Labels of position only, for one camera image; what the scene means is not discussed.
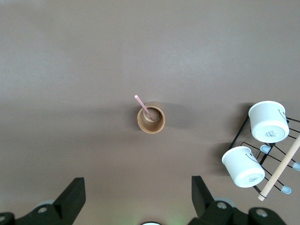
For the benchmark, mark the white ceramic cup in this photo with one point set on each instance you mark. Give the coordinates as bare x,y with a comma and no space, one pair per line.
241,164
264,119

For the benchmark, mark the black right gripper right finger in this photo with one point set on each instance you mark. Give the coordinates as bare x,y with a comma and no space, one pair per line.
204,206

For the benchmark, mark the pink chopstick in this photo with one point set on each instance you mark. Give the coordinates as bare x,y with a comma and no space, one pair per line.
143,108

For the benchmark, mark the bamboo wooden cup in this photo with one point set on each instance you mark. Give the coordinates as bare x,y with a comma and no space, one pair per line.
152,129

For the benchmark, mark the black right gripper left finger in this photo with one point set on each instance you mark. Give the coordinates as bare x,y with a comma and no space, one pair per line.
68,201

